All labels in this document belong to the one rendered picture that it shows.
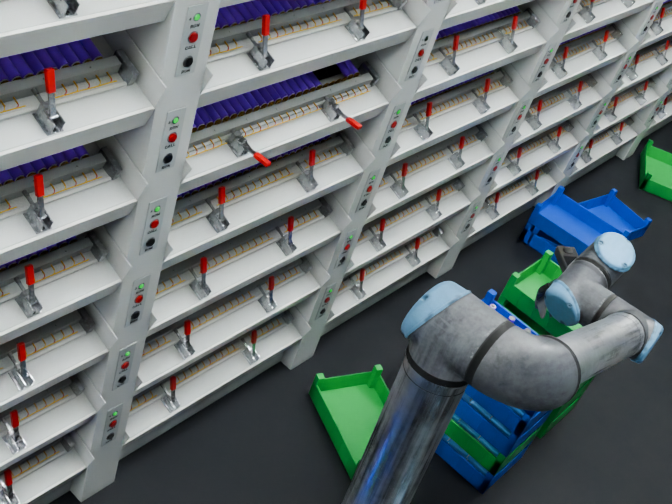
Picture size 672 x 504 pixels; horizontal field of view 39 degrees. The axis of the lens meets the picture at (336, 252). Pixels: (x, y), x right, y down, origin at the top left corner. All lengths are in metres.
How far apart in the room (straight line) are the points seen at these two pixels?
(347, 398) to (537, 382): 1.25
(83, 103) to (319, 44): 0.52
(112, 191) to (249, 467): 1.01
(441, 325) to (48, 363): 0.76
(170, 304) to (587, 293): 0.85
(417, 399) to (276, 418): 1.04
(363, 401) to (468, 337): 1.23
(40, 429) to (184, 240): 0.47
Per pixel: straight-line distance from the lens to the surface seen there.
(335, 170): 2.17
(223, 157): 1.78
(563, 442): 2.85
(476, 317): 1.46
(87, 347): 1.89
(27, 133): 1.42
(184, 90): 1.56
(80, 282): 1.74
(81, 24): 1.35
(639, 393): 3.15
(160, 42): 1.49
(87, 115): 1.48
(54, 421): 2.01
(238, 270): 2.11
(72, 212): 1.59
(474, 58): 2.42
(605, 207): 3.89
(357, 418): 2.61
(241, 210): 1.97
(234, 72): 1.66
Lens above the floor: 1.91
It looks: 38 degrees down
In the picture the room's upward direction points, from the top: 20 degrees clockwise
